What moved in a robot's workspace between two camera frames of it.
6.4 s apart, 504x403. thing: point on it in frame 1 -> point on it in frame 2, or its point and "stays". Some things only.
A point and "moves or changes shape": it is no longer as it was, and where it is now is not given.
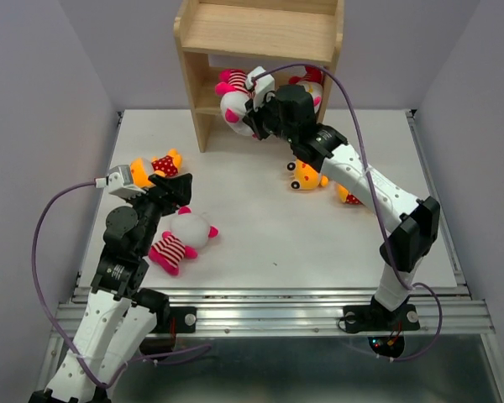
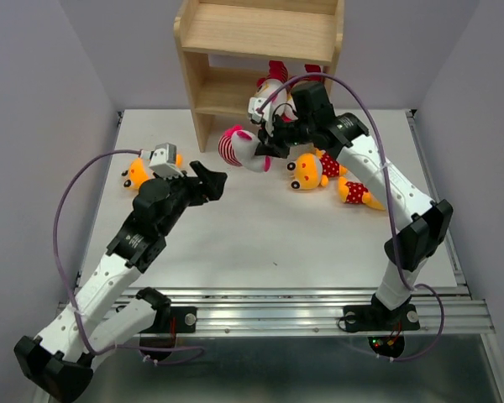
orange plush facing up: x=306 y=177 stays
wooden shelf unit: x=217 y=36 stays
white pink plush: x=233 y=100 moves or changes shape
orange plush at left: x=142 y=169 stays
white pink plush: x=188 y=232 -> x=238 y=146
